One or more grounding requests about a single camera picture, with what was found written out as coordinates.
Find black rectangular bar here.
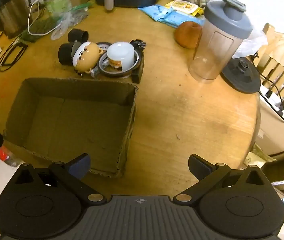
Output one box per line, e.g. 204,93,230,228
131,55,144,84

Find black cylinder grey disc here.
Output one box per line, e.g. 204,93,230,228
58,42,81,66

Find white plastic jar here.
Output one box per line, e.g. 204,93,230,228
107,42,135,71

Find black hexagonal socket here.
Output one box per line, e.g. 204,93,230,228
67,28,89,43

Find black round plug connector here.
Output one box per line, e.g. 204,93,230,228
130,39,147,53

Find black electrical tape roll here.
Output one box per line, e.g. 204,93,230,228
97,42,111,52

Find brown cardboard box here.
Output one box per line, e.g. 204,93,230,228
4,78,137,178

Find black rectangular gasket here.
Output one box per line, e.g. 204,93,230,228
0,42,28,71

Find black kettle base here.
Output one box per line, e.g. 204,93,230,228
221,57,261,94

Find green snack bag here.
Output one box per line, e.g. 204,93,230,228
20,17,57,43

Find steel electric kettle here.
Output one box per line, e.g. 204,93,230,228
0,0,29,38

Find orange round fruit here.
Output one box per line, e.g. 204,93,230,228
174,21,202,49

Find clear shaker bottle grey lid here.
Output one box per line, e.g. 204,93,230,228
189,0,253,83

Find clear plastic bag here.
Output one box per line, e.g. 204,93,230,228
51,2,93,40

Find green label jar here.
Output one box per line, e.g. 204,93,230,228
44,0,72,17

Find yellow wet wipes pack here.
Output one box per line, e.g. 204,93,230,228
164,0,204,17

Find blue wet wipes pack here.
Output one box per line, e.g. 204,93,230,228
138,4,173,21

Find white charging cable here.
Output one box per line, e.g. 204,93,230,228
27,0,62,36

